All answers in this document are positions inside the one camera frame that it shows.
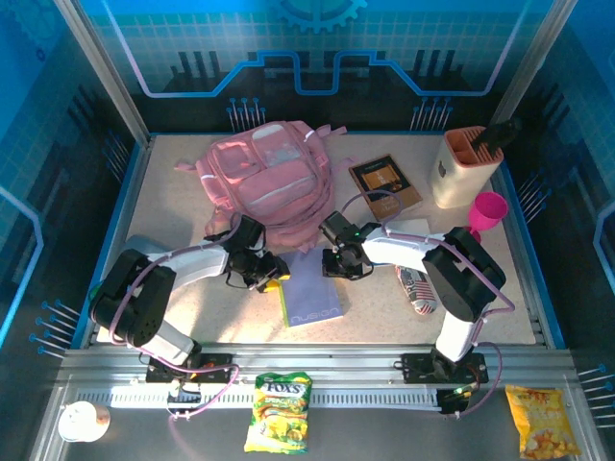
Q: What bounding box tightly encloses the green Fox's candy bag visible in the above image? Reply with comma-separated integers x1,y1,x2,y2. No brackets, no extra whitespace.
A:
243,372,313,455

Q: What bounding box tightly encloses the beige pen holder orange rim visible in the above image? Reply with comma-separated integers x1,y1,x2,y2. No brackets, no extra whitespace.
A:
429,125,504,210

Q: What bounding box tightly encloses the magenta plastic goblet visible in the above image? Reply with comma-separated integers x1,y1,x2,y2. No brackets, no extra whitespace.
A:
463,190,509,244

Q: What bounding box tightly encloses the white slotted cable duct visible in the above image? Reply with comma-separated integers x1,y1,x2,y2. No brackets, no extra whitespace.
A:
76,387,443,410

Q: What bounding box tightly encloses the aluminium rail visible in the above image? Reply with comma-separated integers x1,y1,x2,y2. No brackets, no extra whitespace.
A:
57,343,578,388

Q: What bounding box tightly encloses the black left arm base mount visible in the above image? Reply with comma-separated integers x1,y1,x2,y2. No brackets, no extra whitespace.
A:
145,352,234,385

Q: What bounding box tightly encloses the pink backpack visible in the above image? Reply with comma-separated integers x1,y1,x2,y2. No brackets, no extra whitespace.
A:
173,119,357,255

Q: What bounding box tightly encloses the black controller box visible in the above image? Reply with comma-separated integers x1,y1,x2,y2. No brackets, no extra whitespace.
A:
166,386,203,408
436,386,481,417

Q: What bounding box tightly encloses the white booklet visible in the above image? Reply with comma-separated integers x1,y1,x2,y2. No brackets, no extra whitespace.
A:
389,218,431,237

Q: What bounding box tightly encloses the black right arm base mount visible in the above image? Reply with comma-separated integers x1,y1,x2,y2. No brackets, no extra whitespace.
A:
401,352,490,385

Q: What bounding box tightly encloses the black tool in holder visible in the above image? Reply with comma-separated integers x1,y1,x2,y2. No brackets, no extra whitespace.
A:
473,116,523,153

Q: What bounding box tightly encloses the flag print pencil case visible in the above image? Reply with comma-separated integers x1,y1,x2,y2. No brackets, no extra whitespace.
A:
394,265,438,316

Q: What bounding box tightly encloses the white paper cup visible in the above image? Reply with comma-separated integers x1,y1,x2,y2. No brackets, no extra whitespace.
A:
57,400,111,443

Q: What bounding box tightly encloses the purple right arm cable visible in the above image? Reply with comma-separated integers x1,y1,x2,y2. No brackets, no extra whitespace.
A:
340,189,518,419

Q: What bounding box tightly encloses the purple notebook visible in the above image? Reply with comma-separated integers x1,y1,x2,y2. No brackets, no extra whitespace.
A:
278,247,345,328

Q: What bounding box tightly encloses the aluminium frame post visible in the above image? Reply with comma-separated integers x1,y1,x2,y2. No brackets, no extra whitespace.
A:
51,0,154,148
488,0,580,127

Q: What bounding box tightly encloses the brown book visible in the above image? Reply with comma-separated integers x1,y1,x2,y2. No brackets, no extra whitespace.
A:
348,153,424,222

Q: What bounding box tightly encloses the yellow snack bag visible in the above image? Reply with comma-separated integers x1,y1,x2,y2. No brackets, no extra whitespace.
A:
504,384,581,461

